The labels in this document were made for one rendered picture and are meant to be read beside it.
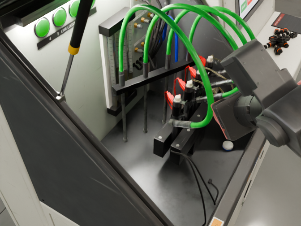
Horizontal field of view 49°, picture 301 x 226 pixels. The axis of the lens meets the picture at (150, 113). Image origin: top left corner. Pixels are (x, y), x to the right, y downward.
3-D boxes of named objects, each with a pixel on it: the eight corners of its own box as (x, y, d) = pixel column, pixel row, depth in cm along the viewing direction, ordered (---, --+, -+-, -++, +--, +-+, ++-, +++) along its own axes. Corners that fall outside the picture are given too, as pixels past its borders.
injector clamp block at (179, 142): (177, 178, 114) (181, 149, 103) (152, 166, 118) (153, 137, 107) (216, 119, 135) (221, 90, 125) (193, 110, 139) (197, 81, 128)
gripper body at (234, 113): (210, 106, 55) (228, 104, 47) (261, 80, 56) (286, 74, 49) (227, 141, 55) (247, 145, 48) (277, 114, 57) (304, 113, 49)
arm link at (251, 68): (284, 151, 37) (347, 106, 37) (227, 67, 36) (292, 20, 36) (249, 135, 49) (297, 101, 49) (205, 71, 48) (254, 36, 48)
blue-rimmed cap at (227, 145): (230, 152, 123) (231, 149, 122) (220, 148, 124) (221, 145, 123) (234, 145, 125) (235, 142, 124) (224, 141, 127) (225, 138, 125)
